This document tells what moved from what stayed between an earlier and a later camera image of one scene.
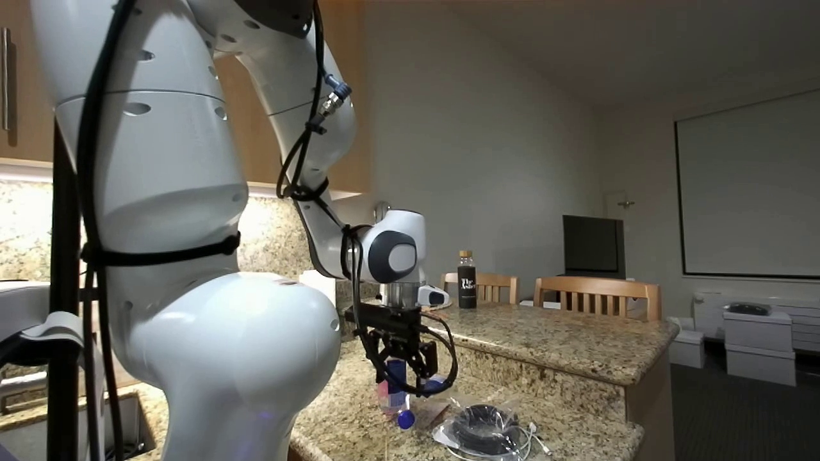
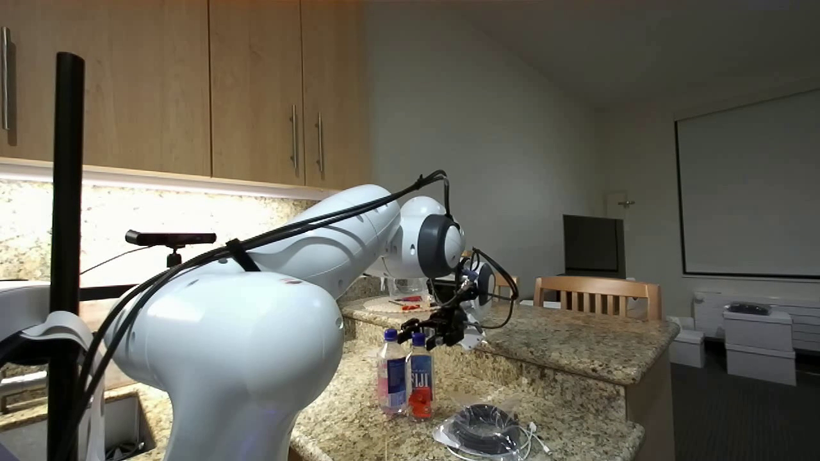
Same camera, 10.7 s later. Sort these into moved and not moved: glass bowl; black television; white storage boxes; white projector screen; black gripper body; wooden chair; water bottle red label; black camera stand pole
Moved: black gripper body; water bottle red label
Not moved: wooden chair; white projector screen; black television; white storage boxes; black camera stand pole; glass bowl
